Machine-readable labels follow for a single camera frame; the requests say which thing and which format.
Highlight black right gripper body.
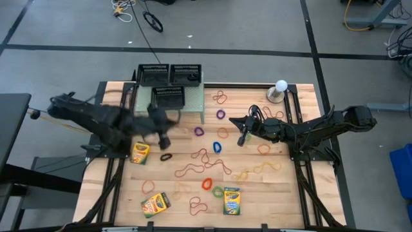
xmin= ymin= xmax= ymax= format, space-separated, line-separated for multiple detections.
xmin=244 ymin=115 xmax=265 ymax=136

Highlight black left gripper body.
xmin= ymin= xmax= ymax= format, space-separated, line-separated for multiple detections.
xmin=127 ymin=112 xmax=158 ymax=139

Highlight black plastic mesh basket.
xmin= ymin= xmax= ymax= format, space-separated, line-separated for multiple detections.
xmin=151 ymin=85 xmax=187 ymax=111
xmin=169 ymin=63 xmax=203 ymax=87
xmin=136 ymin=63 xmax=170 ymax=88

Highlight yellow green crayon box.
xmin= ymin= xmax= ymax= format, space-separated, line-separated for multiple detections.
xmin=129 ymin=140 xmax=151 ymax=166
xmin=140 ymin=191 xmax=172 ymax=219
xmin=223 ymin=187 xmax=241 ymax=216

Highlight black side desk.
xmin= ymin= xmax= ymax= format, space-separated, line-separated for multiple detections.
xmin=0 ymin=92 xmax=83 ymax=197

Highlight yellow rubber band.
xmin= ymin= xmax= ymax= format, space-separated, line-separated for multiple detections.
xmin=171 ymin=182 xmax=192 ymax=201
xmin=234 ymin=169 xmax=250 ymax=182
xmin=252 ymin=160 xmax=283 ymax=175

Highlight sage green perforated shelf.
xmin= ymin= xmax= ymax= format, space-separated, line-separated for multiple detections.
xmin=135 ymin=72 xmax=206 ymax=125

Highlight white bulb metal lamp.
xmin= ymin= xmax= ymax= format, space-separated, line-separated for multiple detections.
xmin=266 ymin=79 xmax=289 ymax=104

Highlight grey metal floor bar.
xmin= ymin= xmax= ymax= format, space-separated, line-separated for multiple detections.
xmin=366 ymin=102 xmax=412 ymax=113

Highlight blue plastic bin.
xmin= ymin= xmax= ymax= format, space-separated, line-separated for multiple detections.
xmin=389 ymin=143 xmax=412 ymax=200

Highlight yellow floor cable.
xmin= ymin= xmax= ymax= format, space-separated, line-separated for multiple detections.
xmin=343 ymin=0 xmax=374 ymax=32
xmin=27 ymin=111 xmax=94 ymax=135

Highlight long black floor cable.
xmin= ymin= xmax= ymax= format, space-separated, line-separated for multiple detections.
xmin=128 ymin=0 xmax=162 ymax=64

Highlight coiled black floor cable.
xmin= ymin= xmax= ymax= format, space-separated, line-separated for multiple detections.
xmin=142 ymin=11 xmax=164 ymax=34

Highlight white and yellow cables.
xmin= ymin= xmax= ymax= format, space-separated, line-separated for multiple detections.
xmin=111 ymin=0 xmax=135 ymax=23

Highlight grey table leg frame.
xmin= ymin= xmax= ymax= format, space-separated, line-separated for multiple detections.
xmin=346 ymin=0 xmax=408 ymax=30

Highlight black cable bundle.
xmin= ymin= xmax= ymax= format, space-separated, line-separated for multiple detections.
xmin=384 ymin=25 xmax=412 ymax=78

